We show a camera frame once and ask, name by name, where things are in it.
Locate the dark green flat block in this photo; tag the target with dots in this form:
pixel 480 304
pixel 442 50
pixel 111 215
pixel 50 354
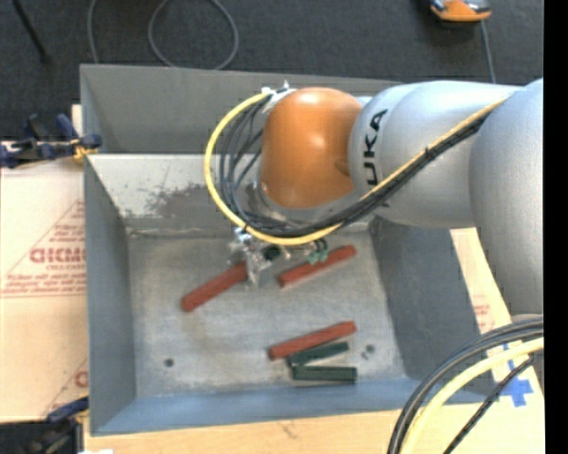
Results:
pixel 324 374
pixel 319 353

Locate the black cylinder on white bracket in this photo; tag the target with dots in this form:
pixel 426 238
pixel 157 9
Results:
pixel 271 253

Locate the brown cardboard board, red print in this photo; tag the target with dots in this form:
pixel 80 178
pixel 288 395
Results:
pixel 40 301

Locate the grey metal bin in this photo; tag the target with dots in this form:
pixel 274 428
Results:
pixel 227 329

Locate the red-brown flat block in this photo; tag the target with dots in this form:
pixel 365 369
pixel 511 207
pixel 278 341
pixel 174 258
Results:
pixel 312 339
pixel 307 270
pixel 208 290

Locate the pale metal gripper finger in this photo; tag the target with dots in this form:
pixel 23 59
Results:
pixel 238 255
pixel 260 272

